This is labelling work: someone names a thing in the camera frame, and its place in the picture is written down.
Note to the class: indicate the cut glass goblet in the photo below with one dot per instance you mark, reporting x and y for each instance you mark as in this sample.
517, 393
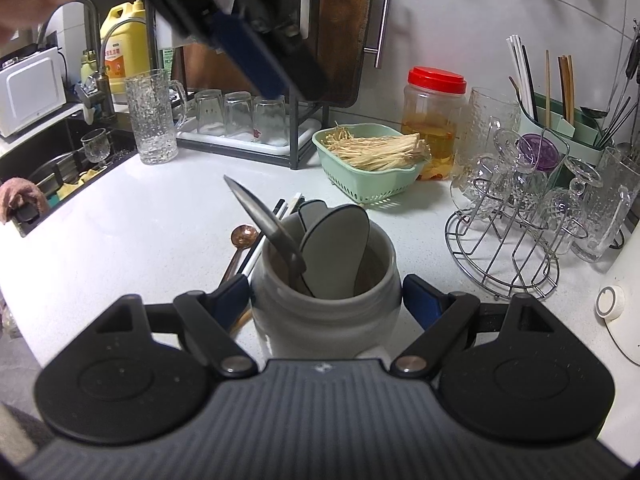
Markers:
475, 190
575, 200

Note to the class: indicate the wooden cutting board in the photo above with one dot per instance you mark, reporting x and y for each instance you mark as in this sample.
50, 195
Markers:
345, 35

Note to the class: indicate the steel ladle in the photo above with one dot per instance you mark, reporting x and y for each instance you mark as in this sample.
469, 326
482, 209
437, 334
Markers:
594, 111

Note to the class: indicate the white ceramic mug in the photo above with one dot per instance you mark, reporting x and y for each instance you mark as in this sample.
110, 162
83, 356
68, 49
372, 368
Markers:
325, 325

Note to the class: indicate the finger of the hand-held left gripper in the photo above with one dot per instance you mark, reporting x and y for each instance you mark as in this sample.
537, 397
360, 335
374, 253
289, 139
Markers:
305, 72
250, 55

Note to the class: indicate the thin dark metal chopsticks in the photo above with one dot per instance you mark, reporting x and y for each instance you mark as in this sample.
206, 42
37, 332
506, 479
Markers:
620, 120

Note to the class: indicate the steel spoon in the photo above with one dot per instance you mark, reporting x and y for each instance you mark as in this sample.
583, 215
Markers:
265, 220

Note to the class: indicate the bunch of upright chopsticks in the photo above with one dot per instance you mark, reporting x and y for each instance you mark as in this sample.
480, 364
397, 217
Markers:
547, 85

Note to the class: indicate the yellow sponge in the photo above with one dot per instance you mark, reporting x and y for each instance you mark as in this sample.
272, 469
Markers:
82, 180

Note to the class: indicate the pink cloth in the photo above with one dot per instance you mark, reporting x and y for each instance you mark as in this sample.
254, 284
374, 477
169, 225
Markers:
22, 197

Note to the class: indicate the yellow detergent bottle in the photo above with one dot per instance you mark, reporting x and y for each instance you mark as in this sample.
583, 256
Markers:
122, 55

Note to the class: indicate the wooden chopstick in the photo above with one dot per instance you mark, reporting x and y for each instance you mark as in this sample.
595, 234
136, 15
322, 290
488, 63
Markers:
241, 321

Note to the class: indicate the tall ribbed glass mug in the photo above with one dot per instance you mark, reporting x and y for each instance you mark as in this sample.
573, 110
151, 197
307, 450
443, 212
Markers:
612, 210

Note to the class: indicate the white electric pot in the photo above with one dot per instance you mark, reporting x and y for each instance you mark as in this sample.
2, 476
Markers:
622, 310

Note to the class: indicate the curved steel faucet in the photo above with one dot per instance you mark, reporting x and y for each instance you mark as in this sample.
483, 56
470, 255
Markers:
117, 27

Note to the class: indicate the clear glass pitcher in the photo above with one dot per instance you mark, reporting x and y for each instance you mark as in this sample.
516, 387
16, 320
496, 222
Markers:
492, 105

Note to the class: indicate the white countertop appliance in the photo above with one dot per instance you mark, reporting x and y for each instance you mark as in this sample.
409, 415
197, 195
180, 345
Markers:
30, 92

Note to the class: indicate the row of hanging kitchen utensils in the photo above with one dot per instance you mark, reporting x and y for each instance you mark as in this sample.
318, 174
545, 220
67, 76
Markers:
632, 70

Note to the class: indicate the copper spoon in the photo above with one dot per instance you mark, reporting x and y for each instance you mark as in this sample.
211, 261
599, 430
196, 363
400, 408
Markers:
243, 236

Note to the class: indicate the upturned clear glass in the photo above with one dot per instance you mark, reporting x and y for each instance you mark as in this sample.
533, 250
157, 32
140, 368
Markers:
239, 115
270, 120
210, 112

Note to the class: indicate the dark grey metal rack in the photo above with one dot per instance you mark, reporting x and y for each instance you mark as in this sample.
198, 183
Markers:
295, 135

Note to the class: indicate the red-lidded plastic jar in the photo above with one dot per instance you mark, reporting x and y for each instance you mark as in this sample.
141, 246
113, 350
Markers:
432, 125

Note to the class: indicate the green plastic bottle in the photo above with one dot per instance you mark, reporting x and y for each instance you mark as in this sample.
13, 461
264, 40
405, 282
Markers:
167, 62

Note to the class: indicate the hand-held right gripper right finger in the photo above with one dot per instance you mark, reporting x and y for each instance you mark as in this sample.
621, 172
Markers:
422, 302

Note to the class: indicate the green utensil holder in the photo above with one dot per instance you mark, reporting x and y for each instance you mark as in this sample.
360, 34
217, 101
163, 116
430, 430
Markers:
575, 135

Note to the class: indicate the green plastic basket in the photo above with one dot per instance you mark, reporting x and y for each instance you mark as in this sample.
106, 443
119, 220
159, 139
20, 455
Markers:
370, 185

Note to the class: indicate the steel pot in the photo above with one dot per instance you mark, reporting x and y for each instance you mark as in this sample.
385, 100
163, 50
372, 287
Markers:
52, 175

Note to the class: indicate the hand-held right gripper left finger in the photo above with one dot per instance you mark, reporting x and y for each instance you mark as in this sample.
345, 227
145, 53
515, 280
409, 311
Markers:
235, 297

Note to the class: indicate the textured glass mug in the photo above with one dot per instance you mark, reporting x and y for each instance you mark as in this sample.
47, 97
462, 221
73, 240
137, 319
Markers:
150, 120

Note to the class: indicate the plain white chopstick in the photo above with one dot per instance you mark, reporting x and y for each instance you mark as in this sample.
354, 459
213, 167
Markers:
296, 200

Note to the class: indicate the tall steel faucet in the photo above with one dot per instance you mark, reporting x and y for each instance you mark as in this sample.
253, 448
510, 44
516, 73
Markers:
95, 50

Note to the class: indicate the white ceramic spoon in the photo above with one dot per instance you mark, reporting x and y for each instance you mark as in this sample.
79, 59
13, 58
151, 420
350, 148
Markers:
312, 212
335, 250

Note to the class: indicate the small glass goblet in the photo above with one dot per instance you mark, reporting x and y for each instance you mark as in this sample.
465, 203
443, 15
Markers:
94, 147

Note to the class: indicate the pale green dispenser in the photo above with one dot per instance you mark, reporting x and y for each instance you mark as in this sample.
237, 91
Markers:
88, 67

